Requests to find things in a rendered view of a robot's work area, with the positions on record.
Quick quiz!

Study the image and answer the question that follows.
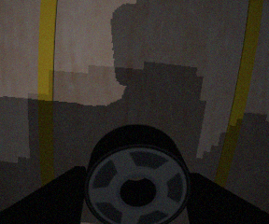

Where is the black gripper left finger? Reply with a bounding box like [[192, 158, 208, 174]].
[[0, 165, 86, 224]]

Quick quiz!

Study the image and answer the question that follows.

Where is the yellow rectangular outline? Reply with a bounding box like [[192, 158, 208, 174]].
[[37, 0, 264, 188]]

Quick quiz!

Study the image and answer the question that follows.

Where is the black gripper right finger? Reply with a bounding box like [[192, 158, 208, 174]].
[[186, 173, 269, 224]]

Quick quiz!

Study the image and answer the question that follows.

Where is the black wheel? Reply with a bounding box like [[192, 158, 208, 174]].
[[82, 123, 191, 224]]

